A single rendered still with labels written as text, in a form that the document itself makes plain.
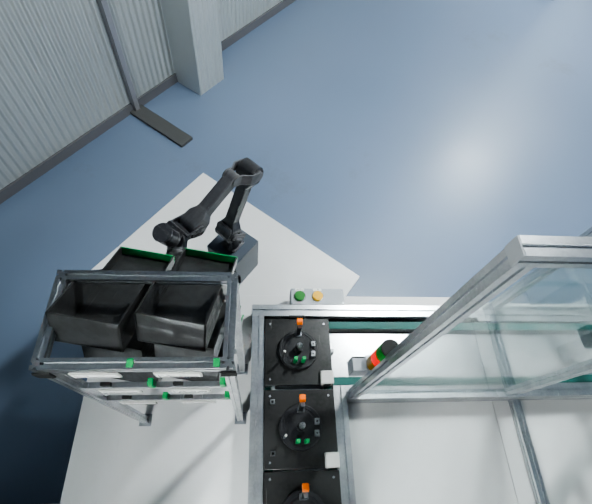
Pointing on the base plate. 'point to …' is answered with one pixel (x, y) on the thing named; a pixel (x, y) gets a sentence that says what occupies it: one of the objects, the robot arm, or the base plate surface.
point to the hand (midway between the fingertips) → (172, 291)
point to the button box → (320, 300)
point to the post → (445, 318)
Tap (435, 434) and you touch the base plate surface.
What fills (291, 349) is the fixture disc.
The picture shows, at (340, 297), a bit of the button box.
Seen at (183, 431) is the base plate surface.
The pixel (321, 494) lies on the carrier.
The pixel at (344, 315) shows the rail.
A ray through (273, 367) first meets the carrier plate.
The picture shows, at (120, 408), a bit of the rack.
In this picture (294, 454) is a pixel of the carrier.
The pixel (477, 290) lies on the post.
